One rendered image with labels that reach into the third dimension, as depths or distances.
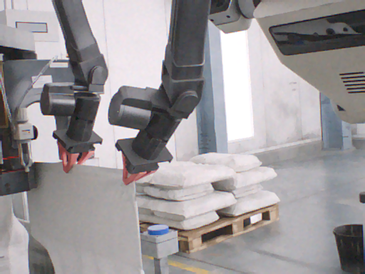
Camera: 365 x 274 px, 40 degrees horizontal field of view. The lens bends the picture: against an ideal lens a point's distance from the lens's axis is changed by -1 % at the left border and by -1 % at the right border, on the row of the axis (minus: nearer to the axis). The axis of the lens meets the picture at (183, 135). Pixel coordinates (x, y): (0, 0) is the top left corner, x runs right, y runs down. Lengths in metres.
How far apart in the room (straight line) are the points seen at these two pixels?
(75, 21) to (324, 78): 0.57
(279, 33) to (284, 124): 7.68
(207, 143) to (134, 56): 1.68
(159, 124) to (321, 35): 0.43
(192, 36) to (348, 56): 0.45
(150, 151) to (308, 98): 8.56
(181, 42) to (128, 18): 5.84
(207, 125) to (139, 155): 6.33
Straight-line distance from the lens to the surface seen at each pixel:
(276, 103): 8.66
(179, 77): 0.83
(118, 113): 0.85
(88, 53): 1.11
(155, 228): 1.45
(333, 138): 9.80
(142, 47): 6.71
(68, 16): 1.09
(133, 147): 0.95
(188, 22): 0.79
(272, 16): 1.16
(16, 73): 1.32
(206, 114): 7.25
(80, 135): 1.16
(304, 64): 1.22
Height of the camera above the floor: 1.22
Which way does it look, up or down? 4 degrees down
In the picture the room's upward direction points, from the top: 4 degrees counter-clockwise
